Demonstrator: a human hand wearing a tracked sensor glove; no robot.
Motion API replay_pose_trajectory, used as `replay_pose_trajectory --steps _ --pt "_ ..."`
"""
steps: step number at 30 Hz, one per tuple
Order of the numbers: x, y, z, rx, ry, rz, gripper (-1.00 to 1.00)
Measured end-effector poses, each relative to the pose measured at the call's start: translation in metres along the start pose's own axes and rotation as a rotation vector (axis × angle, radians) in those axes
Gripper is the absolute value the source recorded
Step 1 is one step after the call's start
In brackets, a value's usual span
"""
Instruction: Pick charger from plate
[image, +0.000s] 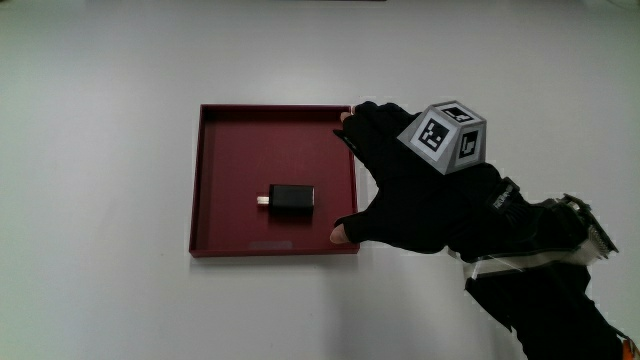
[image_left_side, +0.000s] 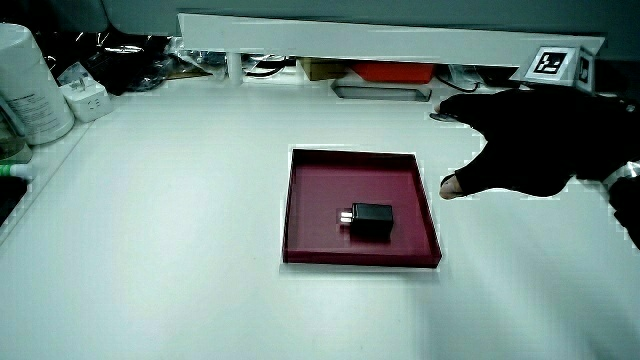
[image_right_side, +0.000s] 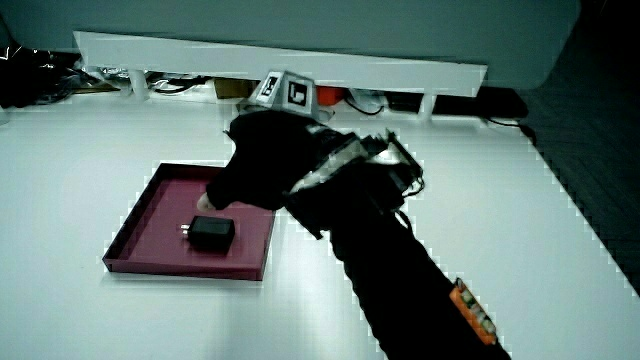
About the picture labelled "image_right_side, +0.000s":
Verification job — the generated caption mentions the person's right hand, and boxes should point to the person's right hand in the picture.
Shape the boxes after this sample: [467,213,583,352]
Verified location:
[196,70,362,212]

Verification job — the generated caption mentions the black charger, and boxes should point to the black charger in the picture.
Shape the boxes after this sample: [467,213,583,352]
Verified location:
[180,215,237,254]

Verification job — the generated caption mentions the maroon square plate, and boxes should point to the maroon square plate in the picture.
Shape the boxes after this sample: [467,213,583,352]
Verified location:
[102,162,277,282]

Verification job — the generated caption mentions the person's right forearm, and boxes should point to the person's right forearm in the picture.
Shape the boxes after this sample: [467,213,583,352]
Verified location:
[283,128,512,360]

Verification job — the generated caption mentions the brown cardboard box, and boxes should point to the brown cardboard box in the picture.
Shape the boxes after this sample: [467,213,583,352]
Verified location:
[214,78,260,101]

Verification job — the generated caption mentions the orange small box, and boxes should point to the orange small box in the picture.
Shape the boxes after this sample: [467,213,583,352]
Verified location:
[316,85,347,107]

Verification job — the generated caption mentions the white long shelf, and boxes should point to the white long shelf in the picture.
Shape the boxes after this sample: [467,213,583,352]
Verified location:
[73,30,489,121]

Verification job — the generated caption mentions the white plastic item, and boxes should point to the white plastic item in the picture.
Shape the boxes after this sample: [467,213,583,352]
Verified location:
[348,88,387,115]

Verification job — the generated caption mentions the orange sensor module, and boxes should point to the orange sensor module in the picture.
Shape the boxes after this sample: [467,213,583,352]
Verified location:
[448,278,499,347]

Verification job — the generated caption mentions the black thin cable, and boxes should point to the black thin cable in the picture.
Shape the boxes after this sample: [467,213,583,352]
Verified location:
[343,96,386,118]

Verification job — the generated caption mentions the black cable bundle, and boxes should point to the black cable bundle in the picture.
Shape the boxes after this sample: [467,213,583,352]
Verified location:
[0,43,122,110]

